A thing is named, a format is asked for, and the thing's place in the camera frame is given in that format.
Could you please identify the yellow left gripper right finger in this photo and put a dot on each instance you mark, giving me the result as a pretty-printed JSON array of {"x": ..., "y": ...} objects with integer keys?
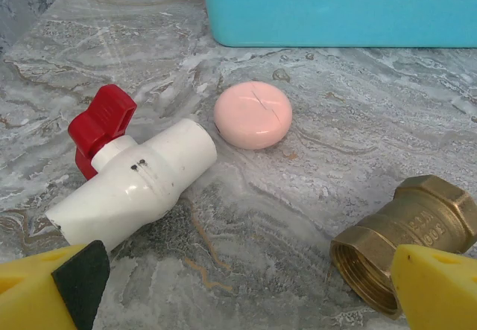
[{"x": 436, "y": 292}]

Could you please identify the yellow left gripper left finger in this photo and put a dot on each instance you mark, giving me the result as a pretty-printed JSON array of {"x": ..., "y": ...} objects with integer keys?
[{"x": 33, "y": 292}]

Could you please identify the brass pipe fitting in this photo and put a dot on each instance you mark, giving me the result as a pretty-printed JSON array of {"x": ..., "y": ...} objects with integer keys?
[{"x": 410, "y": 214}]

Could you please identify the pink round disc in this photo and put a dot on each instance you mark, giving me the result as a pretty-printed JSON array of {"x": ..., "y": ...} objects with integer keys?
[{"x": 251, "y": 115}]

